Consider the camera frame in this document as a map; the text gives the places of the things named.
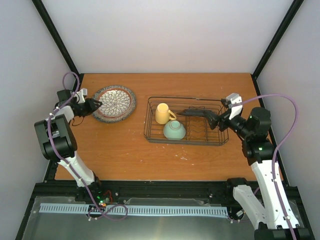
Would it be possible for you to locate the striped brown dinner plate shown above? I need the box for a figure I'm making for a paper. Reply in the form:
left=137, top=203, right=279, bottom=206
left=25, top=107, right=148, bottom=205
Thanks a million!
left=177, top=108, right=211, bottom=117

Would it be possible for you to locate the black wire dish rack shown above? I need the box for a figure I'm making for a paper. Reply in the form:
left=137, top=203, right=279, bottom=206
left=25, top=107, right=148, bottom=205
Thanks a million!
left=143, top=96, right=229, bottom=146

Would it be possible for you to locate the light green ceramic bowl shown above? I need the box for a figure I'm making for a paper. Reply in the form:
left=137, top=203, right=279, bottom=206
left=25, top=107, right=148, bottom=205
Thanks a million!
left=163, top=120, right=186, bottom=140

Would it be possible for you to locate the yellow ceramic mug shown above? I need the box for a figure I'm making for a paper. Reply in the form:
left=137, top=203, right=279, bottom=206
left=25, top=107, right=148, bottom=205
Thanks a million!
left=155, top=103, right=177, bottom=125

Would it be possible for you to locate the white floral patterned plate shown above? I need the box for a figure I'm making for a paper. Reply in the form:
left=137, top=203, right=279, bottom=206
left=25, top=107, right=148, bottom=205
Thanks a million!
left=96, top=87, right=133, bottom=118

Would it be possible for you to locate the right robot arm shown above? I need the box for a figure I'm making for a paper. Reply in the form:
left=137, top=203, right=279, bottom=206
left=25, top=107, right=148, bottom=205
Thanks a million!
left=202, top=107, right=312, bottom=240

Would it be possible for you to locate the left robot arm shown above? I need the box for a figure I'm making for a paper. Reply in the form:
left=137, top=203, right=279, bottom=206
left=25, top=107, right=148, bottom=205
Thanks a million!
left=34, top=88, right=104, bottom=202

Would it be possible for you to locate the grey speckled plate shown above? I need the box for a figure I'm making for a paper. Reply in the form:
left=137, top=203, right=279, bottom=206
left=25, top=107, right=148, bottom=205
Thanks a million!
left=92, top=85, right=137, bottom=124

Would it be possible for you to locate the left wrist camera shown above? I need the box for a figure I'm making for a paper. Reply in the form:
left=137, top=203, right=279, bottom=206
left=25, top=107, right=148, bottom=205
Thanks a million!
left=74, top=88, right=88, bottom=104

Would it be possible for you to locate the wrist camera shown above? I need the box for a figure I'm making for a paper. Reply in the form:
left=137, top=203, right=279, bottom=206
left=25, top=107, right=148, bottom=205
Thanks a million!
left=220, top=93, right=243, bottom=120
left=74, top=88, right=88, bottom=104

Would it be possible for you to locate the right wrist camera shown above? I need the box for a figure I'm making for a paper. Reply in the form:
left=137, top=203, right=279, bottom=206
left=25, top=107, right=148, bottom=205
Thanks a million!
left=220, top=93, right=243, bottom=120

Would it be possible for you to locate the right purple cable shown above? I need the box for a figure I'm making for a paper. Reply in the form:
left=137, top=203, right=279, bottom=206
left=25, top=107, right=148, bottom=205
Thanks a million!
left=232, top=93, right=300, bottom=240

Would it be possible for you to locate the purple cable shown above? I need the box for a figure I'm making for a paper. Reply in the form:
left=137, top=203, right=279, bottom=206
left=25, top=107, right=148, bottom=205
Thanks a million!
left=47, top=72, right=129, bottom=223
left=232, top=93, right=300, bottom=240

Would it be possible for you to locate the black aluminium frame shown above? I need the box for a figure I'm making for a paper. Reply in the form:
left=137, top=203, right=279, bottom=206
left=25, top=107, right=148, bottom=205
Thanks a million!
left=16, top=0, right=315, bottom=240

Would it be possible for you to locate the light blue cable duct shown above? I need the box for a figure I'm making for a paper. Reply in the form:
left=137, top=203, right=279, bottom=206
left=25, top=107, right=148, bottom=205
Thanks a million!
left=38, top=203, right=228, bottom=218

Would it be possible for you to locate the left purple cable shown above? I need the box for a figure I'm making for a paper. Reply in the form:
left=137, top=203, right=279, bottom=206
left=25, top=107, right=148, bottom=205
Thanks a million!
left=47, top=72, right=129, bottom=223

